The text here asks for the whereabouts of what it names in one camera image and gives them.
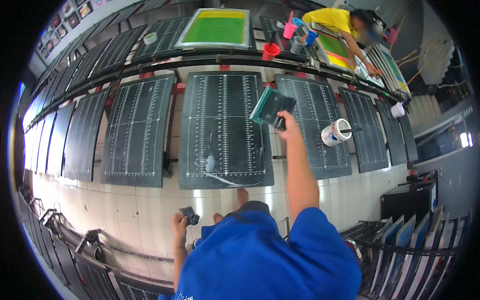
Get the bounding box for person's right hand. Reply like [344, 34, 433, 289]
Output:
[276, 109, 303, 143]

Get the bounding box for wall of framed pictures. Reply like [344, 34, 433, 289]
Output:
[35, 0, 110, 59]

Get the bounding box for green and yellow screen frame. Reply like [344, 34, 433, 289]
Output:
[175, 8, 251, 50]

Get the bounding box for screen frame with pink edge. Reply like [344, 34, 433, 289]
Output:
[314, 31, 386, 88]

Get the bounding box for person's legs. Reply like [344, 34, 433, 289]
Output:
[212, 187, 271, 226]

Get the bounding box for small white cup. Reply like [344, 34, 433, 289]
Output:
[390, 101, 406, 119]

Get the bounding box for tan hoses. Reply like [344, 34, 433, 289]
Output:
[394, 15, 456, 89]

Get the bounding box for black box cabinet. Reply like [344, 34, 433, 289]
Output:
[380, 179, 439, 227]

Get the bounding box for stack of leaning screen frames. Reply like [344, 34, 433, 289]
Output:
[365, 43, 412, 99]

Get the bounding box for dark grey rag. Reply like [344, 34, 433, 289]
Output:
[179, 206, 201, 226]

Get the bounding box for grey plastic cup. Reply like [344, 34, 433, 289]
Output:
[290, 36, 307, 55]

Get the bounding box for rack of screen frames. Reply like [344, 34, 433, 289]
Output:
[339, 204, 472, 300]

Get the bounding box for person's body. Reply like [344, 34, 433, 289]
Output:
[157, 207, 362, 300]

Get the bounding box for black metal rail frame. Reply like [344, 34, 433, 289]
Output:
[112, 48, 407, 105]

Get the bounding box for green and black squeegee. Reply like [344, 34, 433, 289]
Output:
[250, 86, 297, 131]

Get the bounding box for paint-stained white cup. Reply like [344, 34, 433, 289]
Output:
[321, 118, 353, 147]

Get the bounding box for person's left hand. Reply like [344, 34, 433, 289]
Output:
[171, 212, 189, 241]

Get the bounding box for red plastic cup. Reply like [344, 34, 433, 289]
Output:
[262, 42, 281, 62]

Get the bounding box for row of black printing pallets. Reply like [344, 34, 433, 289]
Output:
[22, 70, 419, 190]
[31, 0, 319, 98]
[17, 190, 175, 300]

